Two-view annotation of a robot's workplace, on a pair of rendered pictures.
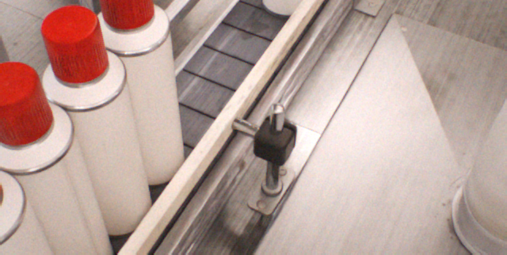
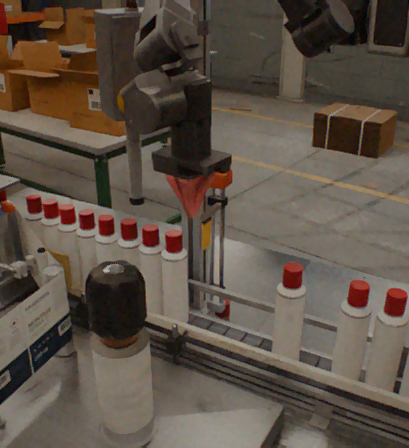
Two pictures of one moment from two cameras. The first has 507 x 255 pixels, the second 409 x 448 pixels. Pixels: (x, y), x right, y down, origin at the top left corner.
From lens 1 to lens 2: 0.94 m
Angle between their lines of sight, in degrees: 72
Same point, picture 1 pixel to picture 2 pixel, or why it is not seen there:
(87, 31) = (146, 229)
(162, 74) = (165, 271)
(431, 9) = not seen: outside the picture
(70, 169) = (123, 254)
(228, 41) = (250, 340)
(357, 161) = (171, 380)
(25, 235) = (102, 249)
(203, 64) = (234, 332)
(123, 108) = (145, 261)
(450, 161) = (168, 414)
